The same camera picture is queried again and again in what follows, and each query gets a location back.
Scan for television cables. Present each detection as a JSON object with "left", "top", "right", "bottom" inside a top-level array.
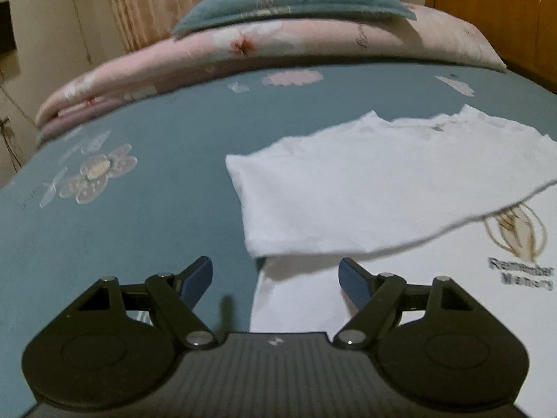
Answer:
[{"left": 0, "top": 74, "right": 24, "bottom": 175}]

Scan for bed with teal printed sheet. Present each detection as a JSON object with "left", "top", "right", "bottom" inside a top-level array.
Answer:
[{"left": 0, "top": 61, "right": 557, "bottom": 418}]

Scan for white long-sleeve shirt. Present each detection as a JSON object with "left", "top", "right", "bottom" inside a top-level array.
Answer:
[{"left": 225, "top": 104, "right": 557, "bottom": 418}]

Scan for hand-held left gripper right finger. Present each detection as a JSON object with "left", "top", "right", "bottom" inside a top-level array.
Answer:
[{"left": 333, "top": 257, "right": 486, "bottom": 349}]

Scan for pink floral folded quilt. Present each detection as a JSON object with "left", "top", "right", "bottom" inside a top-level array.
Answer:
[{"left": 35, "top": 2, "right": 508, "bottom": 142}]

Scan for black wall television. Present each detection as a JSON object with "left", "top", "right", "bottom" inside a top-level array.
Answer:
[{"left": 0, "top": 0, "right": 17, "bottom": 53}]

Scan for wooden headboard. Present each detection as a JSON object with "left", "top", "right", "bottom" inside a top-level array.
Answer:
[{"left": 424, "top": 0, "right": 557, "bottom": 92}]

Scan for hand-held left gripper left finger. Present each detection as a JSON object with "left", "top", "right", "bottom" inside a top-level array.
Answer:
[{"left": 65, "top": 256, "right": 217, "bottom": 349}]

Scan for thin wall cord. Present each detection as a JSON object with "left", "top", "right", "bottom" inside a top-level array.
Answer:
[{"left": 70, "top": 0, "right": 93, "bottom": 65}]

